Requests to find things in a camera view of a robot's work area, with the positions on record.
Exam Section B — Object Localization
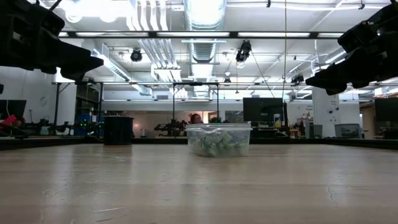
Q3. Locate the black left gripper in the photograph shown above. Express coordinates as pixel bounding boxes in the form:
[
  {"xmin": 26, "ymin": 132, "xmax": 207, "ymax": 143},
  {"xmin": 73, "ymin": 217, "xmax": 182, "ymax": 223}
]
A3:
[{"xmin": 0, "ymin": 18, "xmax": 105, "ymax": 82}]

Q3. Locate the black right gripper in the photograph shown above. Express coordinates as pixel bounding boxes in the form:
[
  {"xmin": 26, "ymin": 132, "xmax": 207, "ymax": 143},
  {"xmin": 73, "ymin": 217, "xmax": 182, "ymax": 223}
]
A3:
[{"xmin": 306, "ymin": 30, "xmax": 398, "ymax": 95}]

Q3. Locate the dark green white packet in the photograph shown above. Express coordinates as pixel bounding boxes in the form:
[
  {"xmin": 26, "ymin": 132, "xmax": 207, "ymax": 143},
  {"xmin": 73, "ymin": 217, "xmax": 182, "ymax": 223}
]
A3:
[{"xmin": 214, "ymin": 133, "xmax": 239, "ymax": 156}]

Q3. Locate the grey waste bin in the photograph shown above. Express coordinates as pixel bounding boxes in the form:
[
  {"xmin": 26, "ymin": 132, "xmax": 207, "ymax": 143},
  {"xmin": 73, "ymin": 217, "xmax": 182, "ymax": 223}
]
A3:
[{"xmin": 306, "ymin": 124, "xmax": 324, "ymax": 139}]

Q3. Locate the clear plastic bin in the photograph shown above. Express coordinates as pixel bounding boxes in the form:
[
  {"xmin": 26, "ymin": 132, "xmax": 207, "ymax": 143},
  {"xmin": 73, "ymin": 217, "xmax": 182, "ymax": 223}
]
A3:
[{"xmin": 185, "ymin": 123, "xmax": 253, "ymax": 158}]

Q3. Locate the white pillar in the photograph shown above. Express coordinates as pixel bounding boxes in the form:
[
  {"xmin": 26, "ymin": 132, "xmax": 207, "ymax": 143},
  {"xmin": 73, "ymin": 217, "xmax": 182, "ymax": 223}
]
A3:
[{"xmin": 312, "ymin": 86, "xmax": 340, "ymax": 138}]

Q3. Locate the black computer monitor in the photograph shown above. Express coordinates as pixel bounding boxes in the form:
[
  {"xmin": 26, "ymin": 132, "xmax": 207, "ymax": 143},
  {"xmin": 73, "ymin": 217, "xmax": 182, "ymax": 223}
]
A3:
[
  {"xmin": 374, "ymin": 98, "xmax": 398, "ymax": 131},
  {"xmin": 243, "ymin": 97, "xmax": 289, "ymax": 127},
  {"xmin": 0, "ymin": 100, "xmax": 27, "ymax": 121}
]

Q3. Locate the black mug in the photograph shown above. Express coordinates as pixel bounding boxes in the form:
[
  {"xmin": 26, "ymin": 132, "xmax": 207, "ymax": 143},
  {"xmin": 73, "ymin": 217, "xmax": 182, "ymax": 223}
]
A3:
[{"xmin": 103, "ymin": 116, "xmax": 135, "ymax": 146}]

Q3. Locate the red object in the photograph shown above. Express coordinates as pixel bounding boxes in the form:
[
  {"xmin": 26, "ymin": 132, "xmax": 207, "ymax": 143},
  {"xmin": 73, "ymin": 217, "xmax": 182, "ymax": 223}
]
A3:
[{"xmin": 0, "ymin": 114, "xmax": 18, "ymax": 127}]

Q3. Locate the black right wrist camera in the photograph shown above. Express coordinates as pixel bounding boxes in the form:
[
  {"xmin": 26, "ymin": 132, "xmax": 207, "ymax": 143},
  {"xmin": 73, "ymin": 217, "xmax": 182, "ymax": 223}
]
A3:
[{"xmin": 337, "ymin": 2, "xmax": 398, "ymax": 53}]

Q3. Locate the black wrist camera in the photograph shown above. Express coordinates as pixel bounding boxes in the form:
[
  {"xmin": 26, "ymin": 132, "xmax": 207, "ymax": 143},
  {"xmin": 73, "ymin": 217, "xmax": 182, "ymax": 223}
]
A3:
[
  {"xmin": 337, "ymin": 2, "xmax": 398, "ymax": 53},
  {"xmin": 0, "ymin": 0, "xmax": 66, "ymax": 37}
]

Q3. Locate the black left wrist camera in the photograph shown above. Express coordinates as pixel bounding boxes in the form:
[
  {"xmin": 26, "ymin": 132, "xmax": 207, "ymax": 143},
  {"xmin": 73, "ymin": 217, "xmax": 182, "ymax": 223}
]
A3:
[{"xmin": 0, "ymin": 0, "xmax": 66, "ymax": 37}]

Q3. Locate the thin hanging cable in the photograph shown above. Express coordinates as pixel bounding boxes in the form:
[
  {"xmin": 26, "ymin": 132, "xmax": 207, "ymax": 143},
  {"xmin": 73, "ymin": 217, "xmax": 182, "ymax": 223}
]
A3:
[{"xmin": 283, "ymin": 0, "xmax": 288, "ymax": 99}]

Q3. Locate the black overhead camera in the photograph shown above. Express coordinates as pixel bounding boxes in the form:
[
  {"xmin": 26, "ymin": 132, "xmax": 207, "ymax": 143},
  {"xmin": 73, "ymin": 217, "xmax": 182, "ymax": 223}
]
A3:
[{"xmin": 235, "ymin": 40, "xmax": 252, "ymax": 63}]

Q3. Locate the black metal rig frame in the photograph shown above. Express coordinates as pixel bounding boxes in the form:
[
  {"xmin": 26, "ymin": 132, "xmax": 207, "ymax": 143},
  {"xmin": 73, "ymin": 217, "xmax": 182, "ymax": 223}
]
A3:
[{"xmin": 0, "ymin": 30, "xmax": 398, "ymax": 151}]

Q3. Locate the silver ventilation duct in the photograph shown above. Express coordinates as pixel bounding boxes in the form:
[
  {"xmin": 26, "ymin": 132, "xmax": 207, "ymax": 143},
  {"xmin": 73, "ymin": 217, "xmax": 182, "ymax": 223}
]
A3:
[{"xmin": 183, "ymin": 0, "xmax": 228, "ymax": 63}]

